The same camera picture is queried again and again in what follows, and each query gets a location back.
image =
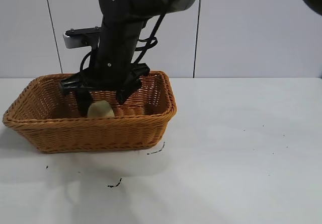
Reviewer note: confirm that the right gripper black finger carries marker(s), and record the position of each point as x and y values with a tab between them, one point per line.
83	102
127	89

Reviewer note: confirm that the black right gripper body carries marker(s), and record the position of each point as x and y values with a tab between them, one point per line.
118	50

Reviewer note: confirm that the pale yellow egg yolk pastry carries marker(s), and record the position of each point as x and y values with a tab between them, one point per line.
100	110

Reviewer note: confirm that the brown woven wicker basket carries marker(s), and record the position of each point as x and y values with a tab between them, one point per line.
100	133

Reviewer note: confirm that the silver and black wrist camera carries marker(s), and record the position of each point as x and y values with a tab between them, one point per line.
75	38

